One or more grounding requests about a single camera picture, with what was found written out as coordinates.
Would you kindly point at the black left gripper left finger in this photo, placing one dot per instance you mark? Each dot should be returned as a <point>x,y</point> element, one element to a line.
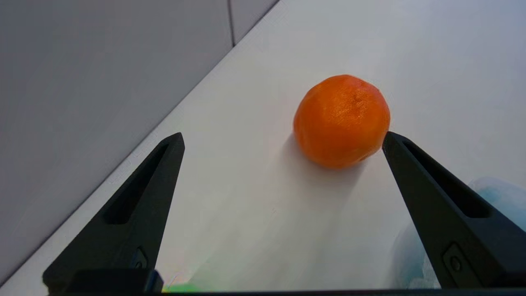
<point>135,222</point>

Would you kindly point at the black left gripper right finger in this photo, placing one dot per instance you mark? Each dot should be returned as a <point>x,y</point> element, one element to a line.
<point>439,222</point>

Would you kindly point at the orange fruit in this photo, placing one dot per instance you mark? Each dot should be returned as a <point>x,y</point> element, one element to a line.
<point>341,121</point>

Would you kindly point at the light blue mesh bath loofah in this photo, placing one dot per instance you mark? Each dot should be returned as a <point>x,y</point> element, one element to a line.
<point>499,197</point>

